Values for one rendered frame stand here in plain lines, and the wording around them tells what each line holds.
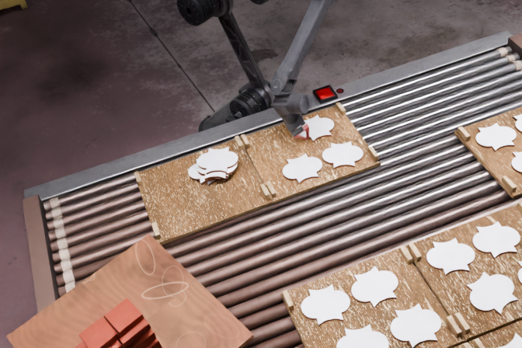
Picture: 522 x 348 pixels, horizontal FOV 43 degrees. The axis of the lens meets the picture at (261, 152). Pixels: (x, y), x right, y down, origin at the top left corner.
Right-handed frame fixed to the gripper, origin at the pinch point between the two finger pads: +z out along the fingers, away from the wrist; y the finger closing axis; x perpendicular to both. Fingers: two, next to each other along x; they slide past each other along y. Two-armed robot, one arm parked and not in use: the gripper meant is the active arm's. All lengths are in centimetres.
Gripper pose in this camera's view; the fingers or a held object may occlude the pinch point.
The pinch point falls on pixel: (303, 131)
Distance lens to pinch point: 245.9
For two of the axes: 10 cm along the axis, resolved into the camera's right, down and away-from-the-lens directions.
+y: -3.4, -6.3, 7.0
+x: -8.1, 5.8, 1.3
